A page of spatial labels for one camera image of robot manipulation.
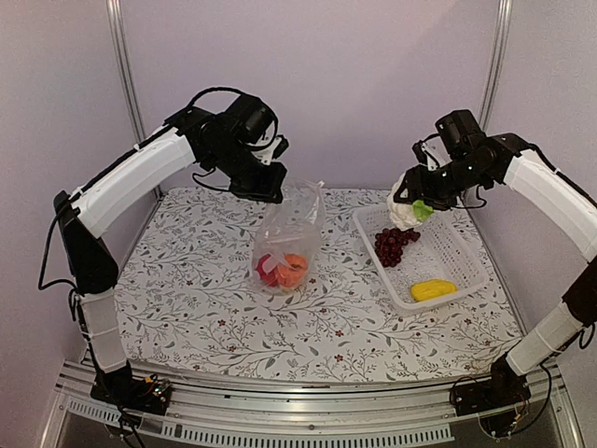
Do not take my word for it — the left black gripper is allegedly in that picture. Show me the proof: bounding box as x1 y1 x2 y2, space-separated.
208 139 287 203

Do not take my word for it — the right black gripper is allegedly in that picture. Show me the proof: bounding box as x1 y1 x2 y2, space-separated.
395 155 490 211

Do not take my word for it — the white cauliflower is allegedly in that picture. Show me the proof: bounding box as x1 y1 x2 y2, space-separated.
386 174 435 231

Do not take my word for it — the clear zip top bag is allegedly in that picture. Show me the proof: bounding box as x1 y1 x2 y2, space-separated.
251 178 326 295

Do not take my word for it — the white plastic basket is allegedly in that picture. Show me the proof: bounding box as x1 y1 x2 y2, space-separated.
353 203 489 316

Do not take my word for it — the red bell pepper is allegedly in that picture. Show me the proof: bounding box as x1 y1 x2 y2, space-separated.
256 254 278 287

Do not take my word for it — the orange pumpkin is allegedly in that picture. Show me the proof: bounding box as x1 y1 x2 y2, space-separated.
275 254 309 288

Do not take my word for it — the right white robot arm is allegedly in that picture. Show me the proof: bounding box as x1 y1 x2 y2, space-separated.
387 133 596 407

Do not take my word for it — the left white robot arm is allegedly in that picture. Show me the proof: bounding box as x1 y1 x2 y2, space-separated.
37 87 288 405

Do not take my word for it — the dark red grape bunch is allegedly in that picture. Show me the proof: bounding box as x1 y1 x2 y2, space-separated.
374 229 421 268

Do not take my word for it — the yellow mango front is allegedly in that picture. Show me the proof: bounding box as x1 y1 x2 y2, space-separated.
410 279 457 302

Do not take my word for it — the floral tablecloth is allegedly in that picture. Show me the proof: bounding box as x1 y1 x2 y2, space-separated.
115 188 521 382

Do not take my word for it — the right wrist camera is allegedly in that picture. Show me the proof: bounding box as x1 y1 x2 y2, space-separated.
411 133 442 171

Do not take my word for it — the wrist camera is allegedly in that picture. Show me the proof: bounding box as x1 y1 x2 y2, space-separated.
254 134 289 166
411 133 442 171

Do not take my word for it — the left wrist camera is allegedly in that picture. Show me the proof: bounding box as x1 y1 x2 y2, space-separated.
254 134 289 166

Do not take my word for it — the right aluminium frame post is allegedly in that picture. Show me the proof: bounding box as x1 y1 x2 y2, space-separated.
479 0 513 131

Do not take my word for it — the aluminium frame post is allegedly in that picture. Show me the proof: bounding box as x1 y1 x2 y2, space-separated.
105 0 146 143
479 0 513 131

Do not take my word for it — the left aluminium frame post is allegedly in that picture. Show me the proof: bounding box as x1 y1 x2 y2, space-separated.
105 0 146 143

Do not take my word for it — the aluminium front rail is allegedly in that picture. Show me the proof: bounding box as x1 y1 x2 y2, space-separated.
40 358 589 447

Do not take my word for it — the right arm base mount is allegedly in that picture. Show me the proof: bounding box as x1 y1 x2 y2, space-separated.
449 356 531 439

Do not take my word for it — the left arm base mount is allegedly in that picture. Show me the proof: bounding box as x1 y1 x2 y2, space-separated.
89 346 172 416

